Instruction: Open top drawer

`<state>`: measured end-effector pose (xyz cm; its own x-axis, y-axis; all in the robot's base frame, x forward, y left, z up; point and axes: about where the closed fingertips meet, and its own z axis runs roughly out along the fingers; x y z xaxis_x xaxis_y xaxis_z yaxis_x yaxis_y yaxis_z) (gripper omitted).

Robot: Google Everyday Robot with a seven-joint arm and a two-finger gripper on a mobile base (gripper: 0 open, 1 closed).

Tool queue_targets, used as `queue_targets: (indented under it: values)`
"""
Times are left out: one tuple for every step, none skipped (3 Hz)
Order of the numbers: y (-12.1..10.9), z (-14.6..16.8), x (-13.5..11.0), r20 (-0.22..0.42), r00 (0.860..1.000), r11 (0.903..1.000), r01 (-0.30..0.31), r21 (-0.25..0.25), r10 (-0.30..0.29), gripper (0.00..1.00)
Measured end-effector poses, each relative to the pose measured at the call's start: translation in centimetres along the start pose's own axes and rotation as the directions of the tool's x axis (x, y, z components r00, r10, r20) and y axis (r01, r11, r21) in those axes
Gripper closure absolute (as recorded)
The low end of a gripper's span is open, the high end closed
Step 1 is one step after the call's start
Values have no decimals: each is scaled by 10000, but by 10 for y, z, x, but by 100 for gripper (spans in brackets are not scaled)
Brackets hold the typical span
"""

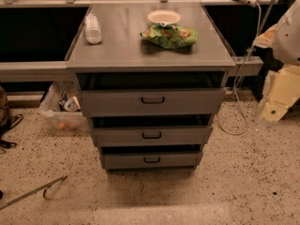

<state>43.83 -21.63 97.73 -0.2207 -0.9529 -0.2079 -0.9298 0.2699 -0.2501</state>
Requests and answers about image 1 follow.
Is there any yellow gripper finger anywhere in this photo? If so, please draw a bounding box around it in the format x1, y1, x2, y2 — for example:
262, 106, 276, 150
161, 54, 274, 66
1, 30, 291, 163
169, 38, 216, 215
256, 65, 300, 127

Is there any grey top drawer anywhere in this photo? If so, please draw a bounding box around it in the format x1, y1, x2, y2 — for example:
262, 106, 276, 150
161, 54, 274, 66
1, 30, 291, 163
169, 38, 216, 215
78, 88, 226, 117

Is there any grey drawer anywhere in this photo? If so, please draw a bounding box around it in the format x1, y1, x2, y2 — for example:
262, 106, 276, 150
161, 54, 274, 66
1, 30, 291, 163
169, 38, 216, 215
78, 88, 226, 117
100, 151, 203, 170
91, 126, 212, 147

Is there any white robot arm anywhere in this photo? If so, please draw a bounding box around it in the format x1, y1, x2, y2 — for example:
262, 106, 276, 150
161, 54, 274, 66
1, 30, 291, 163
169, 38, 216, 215
254, 0, 300, 128

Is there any grey drawer cabinet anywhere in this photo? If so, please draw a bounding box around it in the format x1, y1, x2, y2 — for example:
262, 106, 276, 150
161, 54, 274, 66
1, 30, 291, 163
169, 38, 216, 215
65, 2, 237, 173

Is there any grey middle drawer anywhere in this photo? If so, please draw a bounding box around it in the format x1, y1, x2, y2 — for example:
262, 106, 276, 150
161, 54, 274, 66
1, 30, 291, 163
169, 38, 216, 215
91, 126, 212, 147

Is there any grey bottom drawer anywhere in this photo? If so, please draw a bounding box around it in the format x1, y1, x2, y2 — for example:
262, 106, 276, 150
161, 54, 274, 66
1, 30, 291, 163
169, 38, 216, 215
100, 151, 203, 170

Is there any green chip bag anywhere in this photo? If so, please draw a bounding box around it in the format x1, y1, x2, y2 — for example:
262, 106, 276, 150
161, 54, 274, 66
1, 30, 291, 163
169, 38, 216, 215
141, 24, 198, 49

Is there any white paper bowl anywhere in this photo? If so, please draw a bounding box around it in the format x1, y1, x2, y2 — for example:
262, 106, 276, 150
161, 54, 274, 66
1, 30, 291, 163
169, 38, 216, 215
147, 9, 181, 26

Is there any clear plastic storage bin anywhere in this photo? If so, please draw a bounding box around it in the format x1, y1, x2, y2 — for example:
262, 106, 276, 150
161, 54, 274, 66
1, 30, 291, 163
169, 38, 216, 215
38, 82, 88, 130

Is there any dark backpack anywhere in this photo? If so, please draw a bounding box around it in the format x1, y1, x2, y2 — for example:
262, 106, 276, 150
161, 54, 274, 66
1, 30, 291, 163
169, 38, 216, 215
0, 86, 23, 154

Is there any metal rod with hook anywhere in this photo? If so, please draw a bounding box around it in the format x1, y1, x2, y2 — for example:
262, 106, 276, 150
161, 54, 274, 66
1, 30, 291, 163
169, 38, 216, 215
0, 175, 68, 210

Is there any grey side rail bracket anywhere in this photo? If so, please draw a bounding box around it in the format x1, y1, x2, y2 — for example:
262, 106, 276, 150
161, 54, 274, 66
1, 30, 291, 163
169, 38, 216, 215
229, 56, 263, 77

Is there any white power cable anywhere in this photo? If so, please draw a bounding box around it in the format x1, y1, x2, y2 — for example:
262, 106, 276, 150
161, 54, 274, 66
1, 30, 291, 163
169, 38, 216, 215
217, 2, 263, 137

